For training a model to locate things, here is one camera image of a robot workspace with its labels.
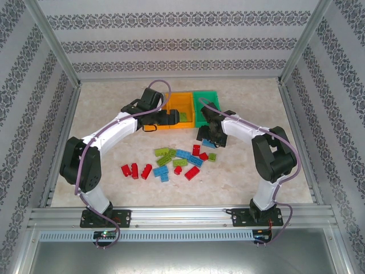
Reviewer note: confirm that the aluminium frame rail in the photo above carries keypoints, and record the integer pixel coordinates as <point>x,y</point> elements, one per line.
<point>179,77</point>

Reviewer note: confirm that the small square green lego brick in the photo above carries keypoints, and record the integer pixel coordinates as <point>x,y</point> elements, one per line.
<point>211,157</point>
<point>172,153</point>

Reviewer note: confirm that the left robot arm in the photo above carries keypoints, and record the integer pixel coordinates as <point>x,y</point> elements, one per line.
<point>114,131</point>

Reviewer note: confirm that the small circuit board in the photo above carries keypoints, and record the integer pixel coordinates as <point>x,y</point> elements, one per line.
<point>105,234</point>
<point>261,234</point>

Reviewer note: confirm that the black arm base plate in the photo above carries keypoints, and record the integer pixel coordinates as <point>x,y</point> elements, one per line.
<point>125,218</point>
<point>238,218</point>

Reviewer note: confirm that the blue lego brick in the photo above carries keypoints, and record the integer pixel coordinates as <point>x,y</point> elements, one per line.
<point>182,154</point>
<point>160,170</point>
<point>164,178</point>
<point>196,161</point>
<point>208,143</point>

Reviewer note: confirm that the orange plastic bin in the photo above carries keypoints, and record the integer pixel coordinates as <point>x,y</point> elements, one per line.
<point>164,127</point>
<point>182,101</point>

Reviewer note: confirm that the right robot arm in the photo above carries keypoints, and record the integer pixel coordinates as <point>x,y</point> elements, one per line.
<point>242,128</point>

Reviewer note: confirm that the green plastic bin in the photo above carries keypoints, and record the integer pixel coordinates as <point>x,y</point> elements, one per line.
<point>212,94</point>

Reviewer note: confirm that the wide aluminium extrusion beam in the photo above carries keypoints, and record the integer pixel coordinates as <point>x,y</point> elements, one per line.
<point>182,217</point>

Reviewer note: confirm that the red lego brick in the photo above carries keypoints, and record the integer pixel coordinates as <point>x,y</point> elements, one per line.
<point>192,173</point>
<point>196,149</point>
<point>125,169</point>
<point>203,156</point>
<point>178,170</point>
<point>134,170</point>
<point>146,171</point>

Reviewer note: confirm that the grey metal sheet shelf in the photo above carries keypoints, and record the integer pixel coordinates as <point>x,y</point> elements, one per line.
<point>182,257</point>

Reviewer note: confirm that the aluminium frame post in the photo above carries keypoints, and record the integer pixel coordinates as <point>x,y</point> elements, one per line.
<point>303,42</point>
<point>55,42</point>

